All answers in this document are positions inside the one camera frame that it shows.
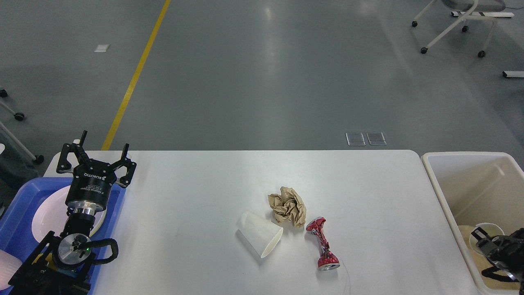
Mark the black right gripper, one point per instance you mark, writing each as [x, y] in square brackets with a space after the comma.
[509, 252]

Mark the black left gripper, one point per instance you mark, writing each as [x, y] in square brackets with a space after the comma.
[91, 189]

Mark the brown paper bag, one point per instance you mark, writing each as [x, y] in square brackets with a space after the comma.
[482, 263]

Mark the pink plate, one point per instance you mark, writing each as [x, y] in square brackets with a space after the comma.
[50, 215]

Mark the pink mug dark inside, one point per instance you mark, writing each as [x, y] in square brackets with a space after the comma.
[9, 264]

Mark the crushed red can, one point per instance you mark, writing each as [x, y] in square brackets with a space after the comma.
[327, 260]

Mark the white paper cup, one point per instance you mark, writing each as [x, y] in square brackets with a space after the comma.
[491, 230]
[263, 235]

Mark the brown paper ball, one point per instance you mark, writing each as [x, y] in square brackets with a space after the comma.
[288, 206]

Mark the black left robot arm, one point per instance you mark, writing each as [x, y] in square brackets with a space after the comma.
[59, 265]

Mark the light green plate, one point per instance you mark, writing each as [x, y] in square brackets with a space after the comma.
[99, 218]

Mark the cream plastic bin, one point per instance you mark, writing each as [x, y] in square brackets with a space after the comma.
[477, 187]

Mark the person in jeans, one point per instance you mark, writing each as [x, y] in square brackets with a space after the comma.
[15, 171]

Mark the clear floor plate right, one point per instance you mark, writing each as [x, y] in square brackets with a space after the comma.
[376, 138]

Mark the clear floor plate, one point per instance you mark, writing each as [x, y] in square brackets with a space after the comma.
[355, 139]
[376, 138]

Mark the clear floor plate left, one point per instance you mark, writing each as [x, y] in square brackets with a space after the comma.
[355, 139]

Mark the white bar on floor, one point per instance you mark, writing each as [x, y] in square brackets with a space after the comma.
[513, 74]

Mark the white office chair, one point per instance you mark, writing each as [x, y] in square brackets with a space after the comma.
[471, 10]

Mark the white cart frame left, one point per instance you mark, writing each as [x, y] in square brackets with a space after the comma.
[20, 117]

